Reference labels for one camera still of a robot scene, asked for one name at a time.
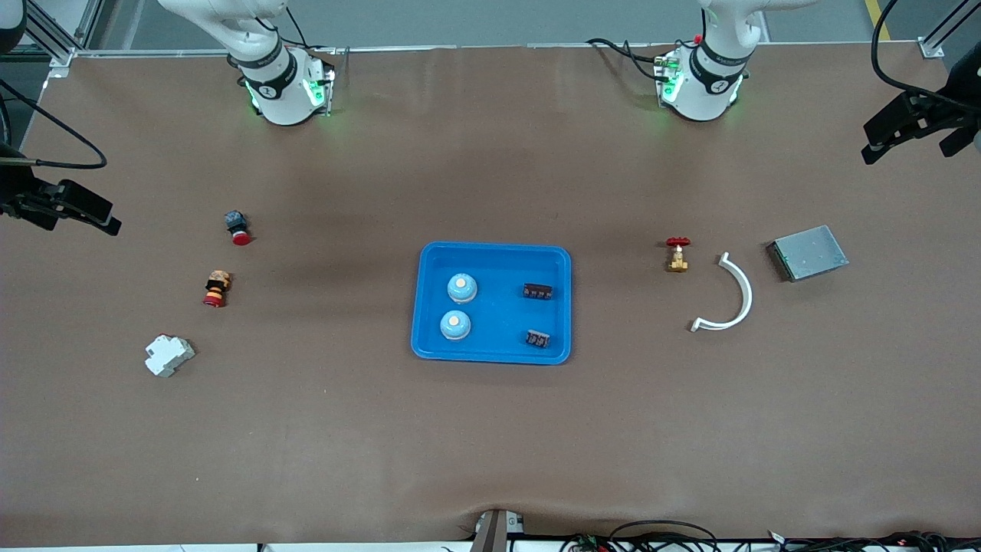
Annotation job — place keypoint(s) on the white curved plastic clip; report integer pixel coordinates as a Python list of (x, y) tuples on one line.
[(748, 297)]

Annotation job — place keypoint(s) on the dark brown capacitor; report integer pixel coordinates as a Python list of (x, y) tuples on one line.
[(538, 338), (538, 291)]

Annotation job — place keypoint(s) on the white circuit breaker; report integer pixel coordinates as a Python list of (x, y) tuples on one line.
[(168, 355)]

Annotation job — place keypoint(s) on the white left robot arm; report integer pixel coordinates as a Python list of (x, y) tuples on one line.
[(701, 92)]

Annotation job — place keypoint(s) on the aluminium frame post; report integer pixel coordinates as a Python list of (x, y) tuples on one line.
[(931, 47), (61, 57)]

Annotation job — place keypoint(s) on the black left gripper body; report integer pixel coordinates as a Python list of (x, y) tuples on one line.
[(944, 106)]

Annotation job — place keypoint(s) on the light blue desk bell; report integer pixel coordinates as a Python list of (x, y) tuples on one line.
[(455, 323), (461, 286)]

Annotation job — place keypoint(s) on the red yellow push button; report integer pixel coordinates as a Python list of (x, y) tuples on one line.
[(217, 288)]

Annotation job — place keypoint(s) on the blue plastic tray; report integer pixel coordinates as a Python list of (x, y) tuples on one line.
[(498, 307)]

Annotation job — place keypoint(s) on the grey metal box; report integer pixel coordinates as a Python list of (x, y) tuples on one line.
[(811, 253)]

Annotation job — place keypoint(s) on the brown table mat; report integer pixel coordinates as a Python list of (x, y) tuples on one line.
[(490, 445)]

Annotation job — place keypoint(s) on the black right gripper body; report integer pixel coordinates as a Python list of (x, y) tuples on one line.
[(17, 189)]

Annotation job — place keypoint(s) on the black red emergency button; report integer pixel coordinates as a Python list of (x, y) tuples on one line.
[(237, 226)]

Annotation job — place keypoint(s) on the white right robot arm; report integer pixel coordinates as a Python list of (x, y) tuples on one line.
[(280, 92)]

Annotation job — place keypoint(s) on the grey metal clamp bracket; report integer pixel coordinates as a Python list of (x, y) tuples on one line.
[(494, 533)]

